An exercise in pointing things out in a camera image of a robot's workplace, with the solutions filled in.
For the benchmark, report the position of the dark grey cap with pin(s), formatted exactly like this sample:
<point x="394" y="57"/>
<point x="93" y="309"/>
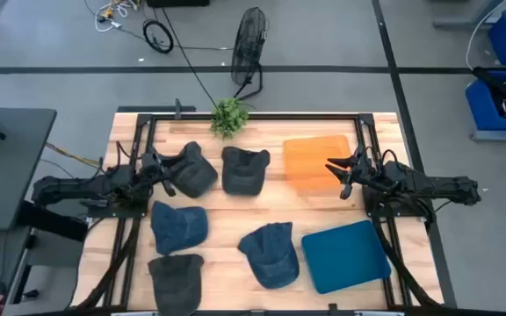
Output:
<point x="196" y="171"/>
<point x="176" y="285"/>
<point x="244" y="171"/>

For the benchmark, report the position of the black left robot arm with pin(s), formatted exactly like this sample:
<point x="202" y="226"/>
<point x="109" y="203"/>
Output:
<point x="73" y="189"/>

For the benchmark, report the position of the black aluminium table frame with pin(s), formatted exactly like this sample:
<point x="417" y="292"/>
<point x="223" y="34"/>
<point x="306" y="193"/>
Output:
<point x="279" y="117"/>

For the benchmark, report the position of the navy blue cap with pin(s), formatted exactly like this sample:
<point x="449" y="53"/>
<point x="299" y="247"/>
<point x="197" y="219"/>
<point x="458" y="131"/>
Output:
<point x="178" y="228"/>
<point x="270" y="256"/>

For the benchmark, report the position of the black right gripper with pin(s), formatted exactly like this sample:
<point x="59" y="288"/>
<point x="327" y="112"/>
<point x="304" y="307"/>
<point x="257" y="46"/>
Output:
<point x="363" y="173"/>

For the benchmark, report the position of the blue plastic tray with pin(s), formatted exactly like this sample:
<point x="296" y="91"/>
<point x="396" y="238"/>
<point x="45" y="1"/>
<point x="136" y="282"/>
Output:
<point x="345" y="256"/>

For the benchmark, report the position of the dark grey desk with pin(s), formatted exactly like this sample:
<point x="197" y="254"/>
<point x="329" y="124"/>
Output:
<point x="2" y="175"/>

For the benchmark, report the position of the black clamp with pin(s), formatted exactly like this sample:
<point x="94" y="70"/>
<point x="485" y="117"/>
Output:
<point x="177" y="109"/>
<point x="333" y="308"/>

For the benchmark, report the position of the small green potted plant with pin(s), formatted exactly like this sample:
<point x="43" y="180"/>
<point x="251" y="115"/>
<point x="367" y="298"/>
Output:
<point x="229" y="117"/>

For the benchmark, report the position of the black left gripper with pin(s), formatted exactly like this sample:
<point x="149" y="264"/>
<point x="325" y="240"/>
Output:
<point x="152" y="164"/>

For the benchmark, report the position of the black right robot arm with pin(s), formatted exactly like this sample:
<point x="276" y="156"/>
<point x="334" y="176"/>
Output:
<point x="433" y="186"/>

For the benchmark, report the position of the black floor fan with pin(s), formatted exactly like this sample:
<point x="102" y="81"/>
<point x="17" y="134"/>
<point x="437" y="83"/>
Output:
<point x="247" y="44"/>

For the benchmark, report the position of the orange plastic tray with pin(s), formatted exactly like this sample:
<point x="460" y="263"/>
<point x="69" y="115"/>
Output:
<point x="308" y="162"/>

